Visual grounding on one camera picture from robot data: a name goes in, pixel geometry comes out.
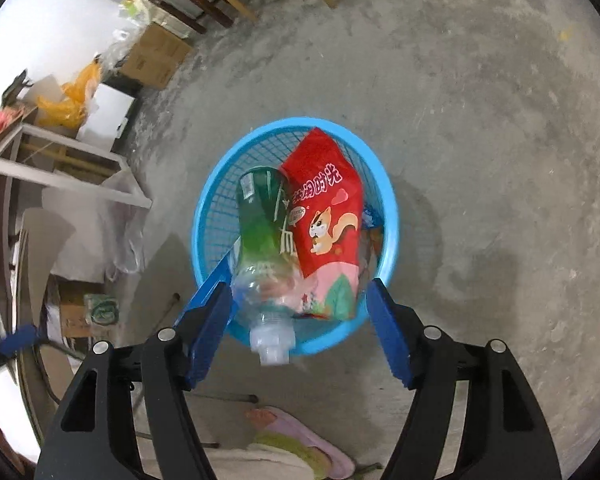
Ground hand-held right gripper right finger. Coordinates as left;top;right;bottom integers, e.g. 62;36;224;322
366;277;563;480

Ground red snack bag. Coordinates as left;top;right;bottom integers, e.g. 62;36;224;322
280;127;366;321

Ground yellow plastic bag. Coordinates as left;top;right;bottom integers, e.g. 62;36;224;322
35;60;103;128

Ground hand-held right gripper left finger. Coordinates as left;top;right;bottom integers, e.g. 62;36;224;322
34;252;233;480

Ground pink slipper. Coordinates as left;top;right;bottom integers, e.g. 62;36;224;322
246;406;357;480

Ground small cardboard box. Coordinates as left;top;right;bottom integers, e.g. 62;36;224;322
55;280;123;341

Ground white box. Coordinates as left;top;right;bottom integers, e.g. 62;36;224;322
77;82;136;153

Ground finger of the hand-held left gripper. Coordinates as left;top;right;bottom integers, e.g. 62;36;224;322
0;325;41;357

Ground green patterned packet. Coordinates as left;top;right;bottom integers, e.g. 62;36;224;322
84;292;122;328

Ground blue plastic basket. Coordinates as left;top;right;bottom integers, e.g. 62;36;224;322
192;117;400;358

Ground white plastic bag with packets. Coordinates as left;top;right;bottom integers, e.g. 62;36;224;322
97;0;156;68

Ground clear snack wrapper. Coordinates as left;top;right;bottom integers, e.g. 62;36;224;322
359;222;387;286

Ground white side table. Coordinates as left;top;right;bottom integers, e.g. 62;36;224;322
0;122;153;321

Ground clear bottle green label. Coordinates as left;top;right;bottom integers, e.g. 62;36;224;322
230;167;303;367

